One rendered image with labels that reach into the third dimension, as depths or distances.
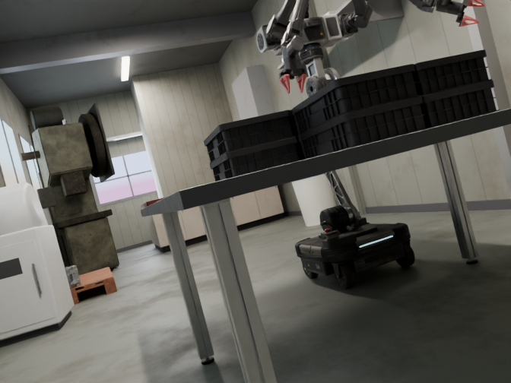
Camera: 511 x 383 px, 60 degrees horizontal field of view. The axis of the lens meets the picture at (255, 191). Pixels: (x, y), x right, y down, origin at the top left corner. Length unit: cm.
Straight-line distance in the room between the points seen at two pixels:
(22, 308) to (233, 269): 285
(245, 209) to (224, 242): 649
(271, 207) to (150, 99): 358
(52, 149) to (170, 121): 318
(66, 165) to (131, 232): 358
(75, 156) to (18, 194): 330
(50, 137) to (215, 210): 617
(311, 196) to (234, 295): 461
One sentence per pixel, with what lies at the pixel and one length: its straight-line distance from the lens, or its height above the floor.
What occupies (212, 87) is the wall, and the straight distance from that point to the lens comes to 983.
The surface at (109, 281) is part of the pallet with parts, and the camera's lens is 470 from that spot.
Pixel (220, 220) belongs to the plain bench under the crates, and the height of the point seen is 62.
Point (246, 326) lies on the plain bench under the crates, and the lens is 101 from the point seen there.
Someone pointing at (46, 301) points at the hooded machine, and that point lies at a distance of 368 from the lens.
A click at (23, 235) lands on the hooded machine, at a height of 74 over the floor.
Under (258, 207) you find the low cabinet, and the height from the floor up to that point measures 31.
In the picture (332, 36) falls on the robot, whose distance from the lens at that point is 276.
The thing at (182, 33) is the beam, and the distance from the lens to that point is 738.
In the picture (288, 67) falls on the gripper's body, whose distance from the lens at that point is 202.
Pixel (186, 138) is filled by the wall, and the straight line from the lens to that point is 946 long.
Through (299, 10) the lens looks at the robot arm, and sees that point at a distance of 214.
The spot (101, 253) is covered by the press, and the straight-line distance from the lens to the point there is 695.
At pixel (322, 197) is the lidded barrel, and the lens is 557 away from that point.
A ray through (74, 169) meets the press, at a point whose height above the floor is 157.
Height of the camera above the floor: 67
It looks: 1 degrees down
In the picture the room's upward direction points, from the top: 15 degrees counter-clockwise
